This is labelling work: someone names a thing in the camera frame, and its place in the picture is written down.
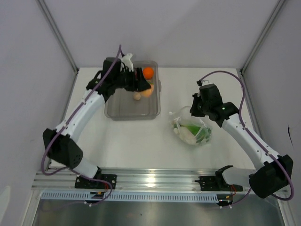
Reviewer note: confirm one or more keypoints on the peach fruit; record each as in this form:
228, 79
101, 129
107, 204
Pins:
147, 93

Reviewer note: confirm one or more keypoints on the clear grey plastic bin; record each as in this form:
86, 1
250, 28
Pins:
122, 107

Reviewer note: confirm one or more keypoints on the small beige mushroom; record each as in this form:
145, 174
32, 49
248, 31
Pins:
137, 96

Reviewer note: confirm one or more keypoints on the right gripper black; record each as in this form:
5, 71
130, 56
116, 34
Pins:
193, 110

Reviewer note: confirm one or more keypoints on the orange fruit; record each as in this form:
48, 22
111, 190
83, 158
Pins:
148, 73

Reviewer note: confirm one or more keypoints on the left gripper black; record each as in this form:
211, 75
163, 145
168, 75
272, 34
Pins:
142, 84

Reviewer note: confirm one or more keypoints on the white radish green leaves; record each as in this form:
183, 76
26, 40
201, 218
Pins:
183, 132

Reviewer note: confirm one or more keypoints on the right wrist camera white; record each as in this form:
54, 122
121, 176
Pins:
203, 82

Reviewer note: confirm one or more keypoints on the right aluminium frame post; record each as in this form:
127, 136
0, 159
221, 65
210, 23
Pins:
263, 34

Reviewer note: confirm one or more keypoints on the aluminium frame post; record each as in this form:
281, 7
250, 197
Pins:
263, 34
56, 32

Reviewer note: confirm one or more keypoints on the aluminium rail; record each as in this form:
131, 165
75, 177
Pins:
154, 180

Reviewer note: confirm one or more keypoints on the slotted cable duct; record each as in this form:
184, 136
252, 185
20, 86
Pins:
130, 196

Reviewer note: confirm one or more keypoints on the left aluminium frame post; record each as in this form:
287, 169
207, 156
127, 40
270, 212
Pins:
56, 32

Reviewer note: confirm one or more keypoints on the clear zip top bag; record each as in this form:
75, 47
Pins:
184, 117

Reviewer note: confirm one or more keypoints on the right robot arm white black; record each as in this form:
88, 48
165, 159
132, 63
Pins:
272, 171

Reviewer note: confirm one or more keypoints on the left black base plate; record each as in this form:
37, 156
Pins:
84, 183

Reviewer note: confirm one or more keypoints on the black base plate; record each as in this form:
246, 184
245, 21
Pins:
216, 183
84, 183

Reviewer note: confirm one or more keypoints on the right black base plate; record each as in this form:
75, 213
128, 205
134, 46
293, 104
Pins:
216, 183

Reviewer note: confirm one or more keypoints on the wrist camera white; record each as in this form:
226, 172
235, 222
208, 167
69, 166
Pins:
126, 60
203, 82

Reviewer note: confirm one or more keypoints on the green lettuce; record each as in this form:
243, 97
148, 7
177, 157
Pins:
201, 134

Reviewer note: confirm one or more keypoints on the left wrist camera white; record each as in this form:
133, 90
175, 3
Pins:
126, 60

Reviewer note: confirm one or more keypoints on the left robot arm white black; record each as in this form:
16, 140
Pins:
61, 142

